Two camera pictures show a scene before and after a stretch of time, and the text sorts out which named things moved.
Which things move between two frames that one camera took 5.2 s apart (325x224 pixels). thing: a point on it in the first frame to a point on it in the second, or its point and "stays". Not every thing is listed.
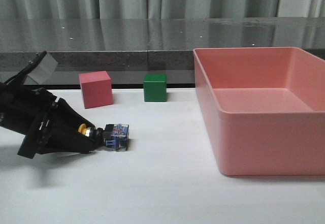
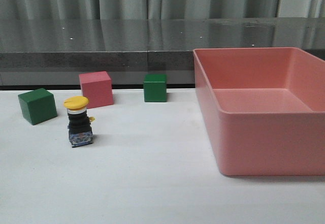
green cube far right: x=155 y=88 stays
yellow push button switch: x=115 y=136 to x=79 y=130
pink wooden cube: x=96 y=88 stays
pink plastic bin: x=265 y=107 stays
